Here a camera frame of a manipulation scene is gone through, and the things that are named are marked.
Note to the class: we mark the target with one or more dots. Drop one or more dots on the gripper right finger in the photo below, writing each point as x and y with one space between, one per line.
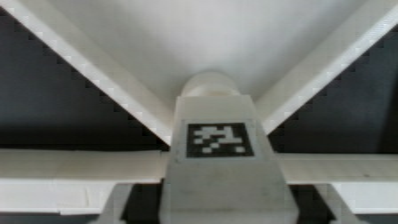
322 207

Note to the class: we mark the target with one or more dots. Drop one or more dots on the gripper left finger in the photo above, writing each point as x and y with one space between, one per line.
132 205

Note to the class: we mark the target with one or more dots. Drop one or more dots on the white square tabletop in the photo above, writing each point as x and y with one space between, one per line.
141 43

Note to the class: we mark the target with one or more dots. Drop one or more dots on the white U-shaped fence wall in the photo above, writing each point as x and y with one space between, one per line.
59 181

